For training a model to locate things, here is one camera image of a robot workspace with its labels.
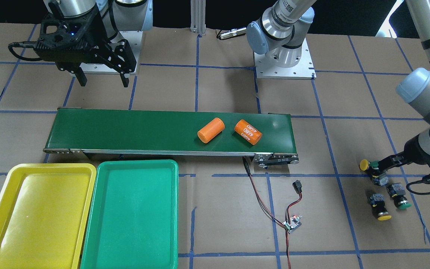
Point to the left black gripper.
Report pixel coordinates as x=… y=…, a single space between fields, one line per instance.
x=415 y=148

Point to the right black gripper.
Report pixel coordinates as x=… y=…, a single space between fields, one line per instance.
x=107 y=42

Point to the green push button switch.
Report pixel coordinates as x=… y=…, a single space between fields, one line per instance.
x=397 y=193

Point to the yellow push button switch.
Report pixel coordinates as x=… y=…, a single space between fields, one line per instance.
x=377 y=204

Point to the plain orange cylinder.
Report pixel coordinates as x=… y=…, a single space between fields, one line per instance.
x=211 y=130

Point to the orange cylinder with white text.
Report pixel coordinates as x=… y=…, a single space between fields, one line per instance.
x=248 y=132

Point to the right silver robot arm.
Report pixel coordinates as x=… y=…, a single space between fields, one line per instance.
x=126 y=15

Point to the green conveyor belt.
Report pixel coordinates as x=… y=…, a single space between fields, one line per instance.
x=116 y=131

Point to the small motor controller board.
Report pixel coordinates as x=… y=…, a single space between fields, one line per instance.
x=292 y=223

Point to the green tray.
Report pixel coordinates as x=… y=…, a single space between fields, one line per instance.
x=133 y=219

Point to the yellow tray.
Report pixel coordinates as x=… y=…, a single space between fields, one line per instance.
x=43 y=215

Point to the aluminium frame post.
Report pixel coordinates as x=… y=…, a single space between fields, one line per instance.
x=197 y=11

